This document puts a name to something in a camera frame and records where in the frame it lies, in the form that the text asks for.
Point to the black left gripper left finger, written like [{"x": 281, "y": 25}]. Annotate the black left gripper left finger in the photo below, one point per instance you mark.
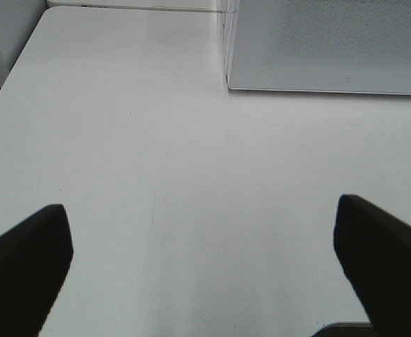
[{"x": 35, "y": 257}]

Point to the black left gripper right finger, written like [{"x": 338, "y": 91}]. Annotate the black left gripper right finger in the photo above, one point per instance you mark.
[{"x": 374, "y": 250}]

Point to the white microwave door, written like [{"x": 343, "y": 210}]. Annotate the white microwave door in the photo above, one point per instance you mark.
[{"x": 322, "y": 46}]

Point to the white microwave oven body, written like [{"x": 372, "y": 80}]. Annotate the white microwave oven body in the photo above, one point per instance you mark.
[{"x": 227, "y": 11}]

